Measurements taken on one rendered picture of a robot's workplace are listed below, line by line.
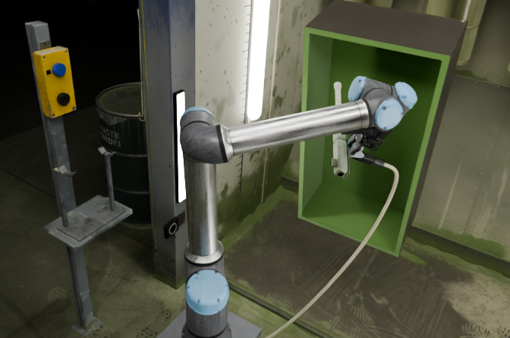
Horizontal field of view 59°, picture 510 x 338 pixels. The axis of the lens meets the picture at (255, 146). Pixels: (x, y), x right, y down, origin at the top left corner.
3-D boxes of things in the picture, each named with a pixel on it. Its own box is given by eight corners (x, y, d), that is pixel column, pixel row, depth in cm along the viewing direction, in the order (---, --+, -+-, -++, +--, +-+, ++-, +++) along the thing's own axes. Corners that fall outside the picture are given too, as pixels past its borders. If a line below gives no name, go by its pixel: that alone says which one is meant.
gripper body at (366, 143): (373, 153, 168) (392, 134, 159) (354, 146, 166) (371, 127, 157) (372, 137, 173) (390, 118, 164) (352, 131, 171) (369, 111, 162)
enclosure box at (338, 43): (321, 181, 291) (335, -2, 215) (415, 214, 266) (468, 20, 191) (297, 217, 267) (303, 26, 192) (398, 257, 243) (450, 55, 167)
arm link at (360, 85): (366, 82, 139) (400, 93, 143) (354, 70, 149) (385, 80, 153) (353, 109, 143) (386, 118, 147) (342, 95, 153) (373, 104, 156)
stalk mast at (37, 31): (87, 318, 250) (38, 20, 171) (95, 323, 247) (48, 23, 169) (78, 326, 245) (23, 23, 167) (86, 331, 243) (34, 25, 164)
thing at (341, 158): (388, 186, 168) (335, 168, 163) (382, 192, 172) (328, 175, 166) (378, 95, 199) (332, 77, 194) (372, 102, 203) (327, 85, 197)
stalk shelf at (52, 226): (99, 197, 220) (99, 194, 219) (133, 213, 210) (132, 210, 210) (43, 229, 197) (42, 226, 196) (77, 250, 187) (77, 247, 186)
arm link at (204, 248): (186, 300, 172) (171, 123, 135) (186, 267, 187) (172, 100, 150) (226, 296, 174) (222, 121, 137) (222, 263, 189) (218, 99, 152)
